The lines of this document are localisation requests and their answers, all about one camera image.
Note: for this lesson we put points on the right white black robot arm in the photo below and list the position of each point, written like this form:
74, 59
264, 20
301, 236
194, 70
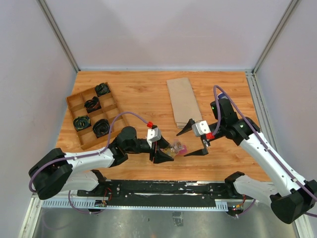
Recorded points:
289, 196

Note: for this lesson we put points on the clear bottle yellow capsules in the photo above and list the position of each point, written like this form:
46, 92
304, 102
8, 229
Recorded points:
173, 149

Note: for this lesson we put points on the pink weekly pill organizer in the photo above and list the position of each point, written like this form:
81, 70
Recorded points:
182, 151

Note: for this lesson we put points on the grey slotted cable duct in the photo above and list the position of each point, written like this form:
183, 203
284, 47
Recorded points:
141, 203

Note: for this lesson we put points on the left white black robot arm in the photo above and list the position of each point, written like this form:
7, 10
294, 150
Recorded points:
58, 171

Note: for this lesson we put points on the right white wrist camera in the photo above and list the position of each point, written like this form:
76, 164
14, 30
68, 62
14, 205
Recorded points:
201, 128

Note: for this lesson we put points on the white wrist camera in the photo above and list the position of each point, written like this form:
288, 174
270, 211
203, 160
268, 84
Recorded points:
201, 128
153, 134

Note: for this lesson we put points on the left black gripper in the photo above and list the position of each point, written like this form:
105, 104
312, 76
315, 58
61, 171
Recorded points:
159, 156

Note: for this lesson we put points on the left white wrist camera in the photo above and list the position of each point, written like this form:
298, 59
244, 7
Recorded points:
153, 134

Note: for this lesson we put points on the aluminium frame post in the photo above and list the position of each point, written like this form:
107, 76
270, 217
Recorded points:
293, 4
57, 32

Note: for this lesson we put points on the white capped pill bottle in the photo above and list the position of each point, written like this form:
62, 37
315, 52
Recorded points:
221, 95

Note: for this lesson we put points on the left aluminium frame post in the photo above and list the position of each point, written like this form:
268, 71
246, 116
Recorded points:
57, 32

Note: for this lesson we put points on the right aluminium frame post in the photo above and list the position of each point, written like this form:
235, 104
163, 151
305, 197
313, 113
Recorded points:
293, 4

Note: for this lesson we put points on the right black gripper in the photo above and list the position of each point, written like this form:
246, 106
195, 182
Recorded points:
187, 128

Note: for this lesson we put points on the wooden compartment tray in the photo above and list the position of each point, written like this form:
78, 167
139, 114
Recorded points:
95, 115

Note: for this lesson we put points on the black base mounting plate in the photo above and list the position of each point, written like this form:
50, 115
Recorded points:
160, 188

